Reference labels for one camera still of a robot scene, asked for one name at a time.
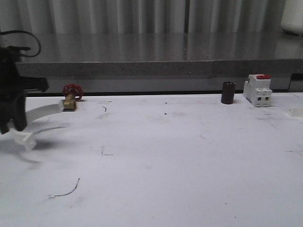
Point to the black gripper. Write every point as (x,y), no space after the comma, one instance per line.
(13,92)

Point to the white half clamp piece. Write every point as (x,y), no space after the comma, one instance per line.
(295,112)
(27,139)

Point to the brass valve red handwheel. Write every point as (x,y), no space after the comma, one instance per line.
(72,93)

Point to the grey stone counter slab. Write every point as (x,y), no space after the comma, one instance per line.
(163,63)

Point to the dark brown cylindrical coupling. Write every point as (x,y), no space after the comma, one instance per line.
(228,92)

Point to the white container on counter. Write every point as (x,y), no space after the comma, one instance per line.
(292,17)

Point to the white circuit breaker red switch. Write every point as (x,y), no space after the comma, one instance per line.
(256,90)

